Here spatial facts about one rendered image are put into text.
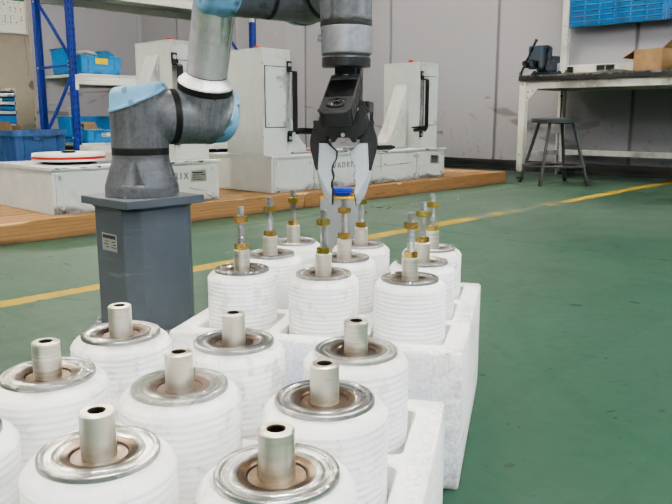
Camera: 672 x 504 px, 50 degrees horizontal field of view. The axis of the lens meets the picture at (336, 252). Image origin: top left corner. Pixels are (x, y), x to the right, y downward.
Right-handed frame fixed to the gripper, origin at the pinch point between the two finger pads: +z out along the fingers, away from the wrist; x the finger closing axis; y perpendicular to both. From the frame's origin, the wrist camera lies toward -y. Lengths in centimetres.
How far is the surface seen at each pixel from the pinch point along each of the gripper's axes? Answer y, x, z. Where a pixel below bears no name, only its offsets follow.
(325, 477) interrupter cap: -67, -9, 9
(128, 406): -57, 7, 10
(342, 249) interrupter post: -0.4, 0.1, 7.9
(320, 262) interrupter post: -12.2, 1.2, 7.6
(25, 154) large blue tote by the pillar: 357, 280, 14
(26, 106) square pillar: 528, 384, -21
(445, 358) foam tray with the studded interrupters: -20.3, -15.7, 17.3
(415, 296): -16.7, -11.8, 10.6
